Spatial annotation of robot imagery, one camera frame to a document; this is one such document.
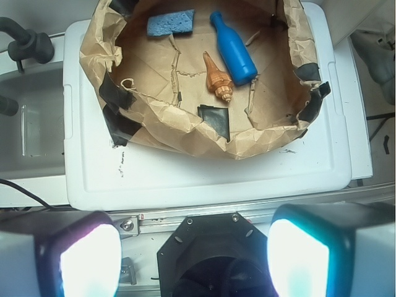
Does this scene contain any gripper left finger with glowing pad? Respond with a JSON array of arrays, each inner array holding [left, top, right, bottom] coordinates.
[[1, 210, 122, 296]]

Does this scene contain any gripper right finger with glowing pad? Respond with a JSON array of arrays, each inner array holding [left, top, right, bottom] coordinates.
[[267, 202, 395, 296]]

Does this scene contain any orange spiral sea shell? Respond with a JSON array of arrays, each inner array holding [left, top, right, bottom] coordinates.
[[203, 51, 234, 103]]

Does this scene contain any white plastic cutting board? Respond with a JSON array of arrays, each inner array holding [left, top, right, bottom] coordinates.
[[63, 2, 352, 211]]

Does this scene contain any white sink basin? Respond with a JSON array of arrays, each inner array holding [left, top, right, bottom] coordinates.
[[1, 37, 65, 179]]

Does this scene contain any crumpled brown paper bag liner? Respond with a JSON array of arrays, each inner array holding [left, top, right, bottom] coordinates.
[[80, 1, 330, 160]]

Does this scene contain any dark grey faucet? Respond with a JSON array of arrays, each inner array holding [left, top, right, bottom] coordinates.
[[1, 17, 54, 73]]

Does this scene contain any blue plastic bottle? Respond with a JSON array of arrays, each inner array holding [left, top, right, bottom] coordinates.
[[210, 11, 258, 85]]

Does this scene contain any blue sponge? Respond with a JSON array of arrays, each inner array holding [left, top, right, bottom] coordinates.
[[147, 9, 195, 37]]

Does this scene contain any black cable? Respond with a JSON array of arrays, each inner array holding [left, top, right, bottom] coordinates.
[[0, 178, 55, 210]]

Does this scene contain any black octagonal mount plate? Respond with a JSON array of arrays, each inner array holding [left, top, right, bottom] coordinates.
[[157, 212, 267, 296]]

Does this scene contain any aluminium extrusion rail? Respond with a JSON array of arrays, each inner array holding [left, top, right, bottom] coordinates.
[[108, 182, 395, 238]]

